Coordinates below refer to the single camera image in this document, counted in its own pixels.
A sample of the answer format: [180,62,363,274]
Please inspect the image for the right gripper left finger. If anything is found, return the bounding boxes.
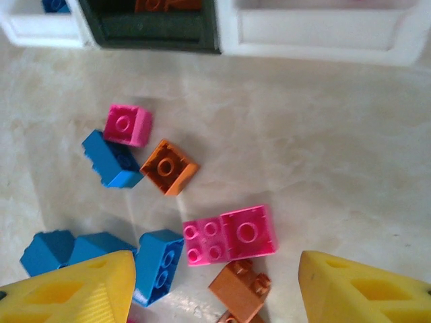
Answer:
[0,250,137,323]

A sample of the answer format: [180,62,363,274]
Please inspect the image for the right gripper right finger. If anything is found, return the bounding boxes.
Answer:
[299,250,431,323]

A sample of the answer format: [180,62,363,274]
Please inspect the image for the translucent white plastic bin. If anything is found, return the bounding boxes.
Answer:
[218,0,429,67]

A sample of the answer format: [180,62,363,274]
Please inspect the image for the orange lego brick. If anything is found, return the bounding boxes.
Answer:
[215,311,267,323]
[139,139,201,197]
[208,258,272,320]
[134,0,203,14]

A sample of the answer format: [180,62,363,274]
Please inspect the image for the blue lego brick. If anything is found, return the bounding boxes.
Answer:
[81,129,145,189]
[133,229,185,308]
[67,231,138,267]
[41,0,72,14]
[20,230,75,278]

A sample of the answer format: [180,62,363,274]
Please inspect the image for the pink lego brick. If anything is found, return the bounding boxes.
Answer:
[183,217,230,268]
[219,204,280,262]
[103,103,154,148]

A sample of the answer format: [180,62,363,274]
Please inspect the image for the opaque white plastic bin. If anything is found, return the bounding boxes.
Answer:
[0,0,87,50]

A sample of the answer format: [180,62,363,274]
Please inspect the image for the black plastic bin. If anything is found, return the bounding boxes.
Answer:
[77,0,222,55]

